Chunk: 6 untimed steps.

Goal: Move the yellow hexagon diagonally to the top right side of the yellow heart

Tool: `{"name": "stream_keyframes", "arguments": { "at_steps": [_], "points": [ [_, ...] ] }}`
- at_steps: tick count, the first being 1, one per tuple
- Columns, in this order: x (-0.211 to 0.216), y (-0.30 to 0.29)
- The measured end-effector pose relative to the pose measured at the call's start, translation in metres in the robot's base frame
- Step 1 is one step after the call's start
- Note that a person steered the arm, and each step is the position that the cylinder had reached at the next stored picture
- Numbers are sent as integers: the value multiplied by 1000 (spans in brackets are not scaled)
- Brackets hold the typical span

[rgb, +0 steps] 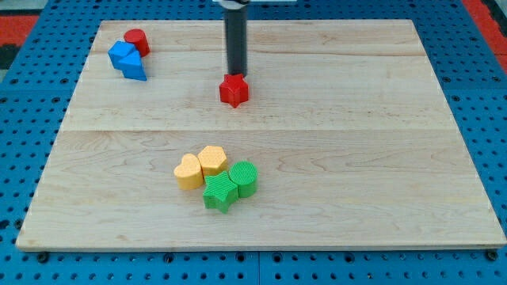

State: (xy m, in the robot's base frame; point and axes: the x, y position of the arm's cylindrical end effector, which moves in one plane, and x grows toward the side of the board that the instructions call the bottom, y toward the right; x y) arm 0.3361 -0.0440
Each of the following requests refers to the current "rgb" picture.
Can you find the yellow hexagon block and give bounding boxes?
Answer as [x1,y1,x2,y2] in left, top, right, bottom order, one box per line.
[197,146,228,177]

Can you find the yellow heart block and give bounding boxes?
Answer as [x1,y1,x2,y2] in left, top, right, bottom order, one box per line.
[173,154,204,190]

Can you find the green cylinder block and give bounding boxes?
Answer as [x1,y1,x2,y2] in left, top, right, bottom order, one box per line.
[229,161,257,198]

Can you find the red star block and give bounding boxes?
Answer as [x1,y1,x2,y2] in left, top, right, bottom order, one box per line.
[219,74,250,108]

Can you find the green star block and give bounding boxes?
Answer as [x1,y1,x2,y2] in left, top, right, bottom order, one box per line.
[203,171,238,214]

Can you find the wooden board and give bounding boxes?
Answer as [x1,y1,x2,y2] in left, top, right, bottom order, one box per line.
[17,20,506,252]

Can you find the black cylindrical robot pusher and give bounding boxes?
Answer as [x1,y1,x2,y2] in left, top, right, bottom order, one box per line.
[220,0,249,76]

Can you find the blue triangle block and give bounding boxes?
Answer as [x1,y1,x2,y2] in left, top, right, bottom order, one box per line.
[118,51,147,81]

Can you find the red cylinder block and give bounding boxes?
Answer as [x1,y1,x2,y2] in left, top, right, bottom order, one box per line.
[124,28,151,57]

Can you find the blue cube block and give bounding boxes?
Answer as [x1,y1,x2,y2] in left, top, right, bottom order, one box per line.
[108,41,135,70]

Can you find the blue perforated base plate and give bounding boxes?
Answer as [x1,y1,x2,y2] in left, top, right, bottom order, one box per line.
[1,0,506,284]

